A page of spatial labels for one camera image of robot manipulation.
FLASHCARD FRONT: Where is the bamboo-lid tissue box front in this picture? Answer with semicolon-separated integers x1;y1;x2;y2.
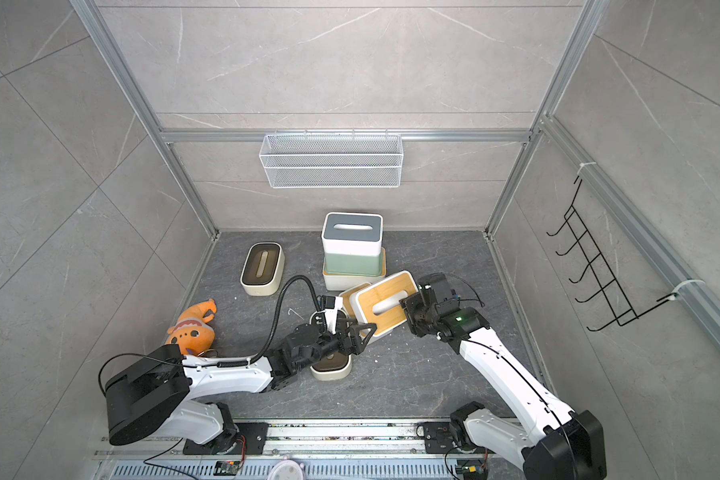
351;270;418;342

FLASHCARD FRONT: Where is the green square tissue box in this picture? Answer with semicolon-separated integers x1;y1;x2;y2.
324;253;384;277

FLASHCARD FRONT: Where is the white box grey-blue lid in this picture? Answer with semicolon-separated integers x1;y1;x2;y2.
321;212;383;256

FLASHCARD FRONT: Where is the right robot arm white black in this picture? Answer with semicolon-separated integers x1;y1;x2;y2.
401;273;607;479

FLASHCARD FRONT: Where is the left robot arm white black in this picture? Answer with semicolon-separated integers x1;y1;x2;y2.
103;320;377;452

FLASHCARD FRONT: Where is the large white bamboo-lid tissue box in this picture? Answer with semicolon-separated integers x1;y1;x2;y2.
322;252;387;291

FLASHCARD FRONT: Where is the cream box dark lid centre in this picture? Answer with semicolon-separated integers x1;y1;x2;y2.
310;352;352;381

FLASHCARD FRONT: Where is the cream box dark lid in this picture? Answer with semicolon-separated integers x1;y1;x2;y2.
240;242;285;297
310;352;352;381

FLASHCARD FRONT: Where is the cream box dark lid back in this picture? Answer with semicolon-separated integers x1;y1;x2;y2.
240;242;285;297

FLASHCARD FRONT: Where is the orange toy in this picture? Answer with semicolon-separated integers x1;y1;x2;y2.
165;299;217;356

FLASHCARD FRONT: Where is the white round object bottom edge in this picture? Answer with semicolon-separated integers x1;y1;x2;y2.
267;459;306;480

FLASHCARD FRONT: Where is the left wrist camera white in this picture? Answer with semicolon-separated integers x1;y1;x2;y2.
317;295;343;334

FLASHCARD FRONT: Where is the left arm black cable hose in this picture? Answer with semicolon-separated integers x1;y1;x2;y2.
215;274;325;367

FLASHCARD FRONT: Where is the aluminium mounting rail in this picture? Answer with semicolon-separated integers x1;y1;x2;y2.
92;418;595;461

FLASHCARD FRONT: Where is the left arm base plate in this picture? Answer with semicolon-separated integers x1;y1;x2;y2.
182;422;269;455

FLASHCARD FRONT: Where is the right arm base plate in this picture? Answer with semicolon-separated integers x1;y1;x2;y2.
415;420;458;454

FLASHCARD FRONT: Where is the white wire mesh basket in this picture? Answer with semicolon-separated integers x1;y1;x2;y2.
259;133;404;189

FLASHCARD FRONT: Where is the black wire hook rack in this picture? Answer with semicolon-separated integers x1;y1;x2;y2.
546;175;681;333

